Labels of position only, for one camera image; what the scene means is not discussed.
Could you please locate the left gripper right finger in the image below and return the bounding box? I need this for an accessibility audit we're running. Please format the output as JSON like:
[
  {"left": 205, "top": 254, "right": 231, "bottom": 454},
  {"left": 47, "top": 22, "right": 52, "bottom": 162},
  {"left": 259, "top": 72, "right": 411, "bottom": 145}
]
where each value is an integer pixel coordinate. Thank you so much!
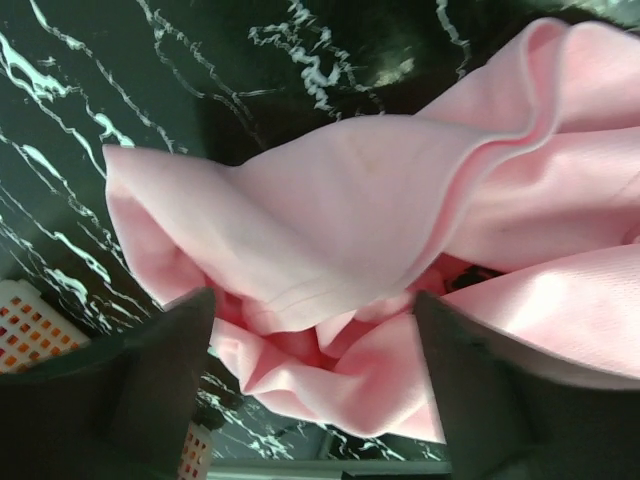
[{"left": 413, "top": 292, "right": 639, "bottom": 479}]

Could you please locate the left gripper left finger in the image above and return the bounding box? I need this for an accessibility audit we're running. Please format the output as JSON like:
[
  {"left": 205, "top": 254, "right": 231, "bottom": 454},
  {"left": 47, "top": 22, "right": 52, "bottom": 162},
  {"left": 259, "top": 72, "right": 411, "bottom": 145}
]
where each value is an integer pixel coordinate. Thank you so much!
[{"left": 0, "top": 287, "right": 217, "bottom": 480}]

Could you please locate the pink t shirt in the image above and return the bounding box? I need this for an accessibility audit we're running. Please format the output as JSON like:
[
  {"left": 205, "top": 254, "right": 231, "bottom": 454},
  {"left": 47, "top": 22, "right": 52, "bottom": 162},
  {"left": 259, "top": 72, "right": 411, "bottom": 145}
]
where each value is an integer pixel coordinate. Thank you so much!
[{"left": 103, "top": 19, "right": 639, "bottom": 441}]

